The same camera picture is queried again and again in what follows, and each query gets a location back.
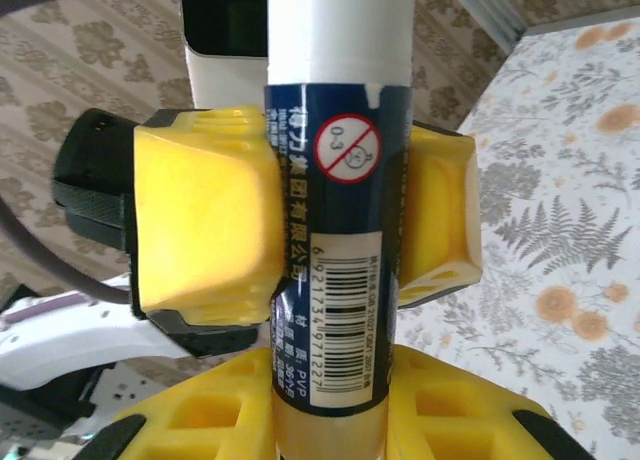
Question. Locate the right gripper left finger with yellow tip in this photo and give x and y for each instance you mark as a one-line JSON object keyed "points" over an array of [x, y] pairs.
{"points": [[210, 425]]}

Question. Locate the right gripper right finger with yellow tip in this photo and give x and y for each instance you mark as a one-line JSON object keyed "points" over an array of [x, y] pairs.
{"points": [[460, 425]]}

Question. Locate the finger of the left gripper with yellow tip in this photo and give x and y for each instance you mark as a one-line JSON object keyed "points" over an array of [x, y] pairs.
{"points": [[440, 215], [200, 220]]}

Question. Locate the blue and white glue stick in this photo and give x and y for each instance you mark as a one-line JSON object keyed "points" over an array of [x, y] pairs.
{"points": [[345, 205]]}

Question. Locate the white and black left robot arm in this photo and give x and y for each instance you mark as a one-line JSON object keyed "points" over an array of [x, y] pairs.
{"points": [[60, 350]]}

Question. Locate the floral tablecloth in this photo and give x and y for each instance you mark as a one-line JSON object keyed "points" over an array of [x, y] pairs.
{"points": [[560, 205]]}

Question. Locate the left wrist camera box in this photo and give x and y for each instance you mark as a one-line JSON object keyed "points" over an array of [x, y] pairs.
{"points": [[220, 25]]}

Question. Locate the aluminium left frame post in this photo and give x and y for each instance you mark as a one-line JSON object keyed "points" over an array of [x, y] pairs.
{"points": [[485, 10]]}

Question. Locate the aluminium back rail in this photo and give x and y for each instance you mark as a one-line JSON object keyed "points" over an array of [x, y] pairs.
{"points": [[580, 27]]}

